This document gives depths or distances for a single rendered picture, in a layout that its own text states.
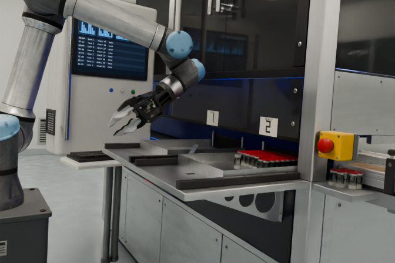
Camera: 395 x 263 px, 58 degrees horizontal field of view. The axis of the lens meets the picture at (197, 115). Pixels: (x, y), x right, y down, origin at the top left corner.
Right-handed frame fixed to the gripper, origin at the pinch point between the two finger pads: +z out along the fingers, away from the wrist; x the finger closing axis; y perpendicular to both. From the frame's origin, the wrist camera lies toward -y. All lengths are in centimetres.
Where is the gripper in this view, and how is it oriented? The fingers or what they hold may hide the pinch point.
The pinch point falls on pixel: (113, 128)
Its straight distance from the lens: 110.2
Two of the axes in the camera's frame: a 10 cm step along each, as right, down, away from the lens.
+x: 4.4, 8.1, 3.8
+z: -7.0, 5.8, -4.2
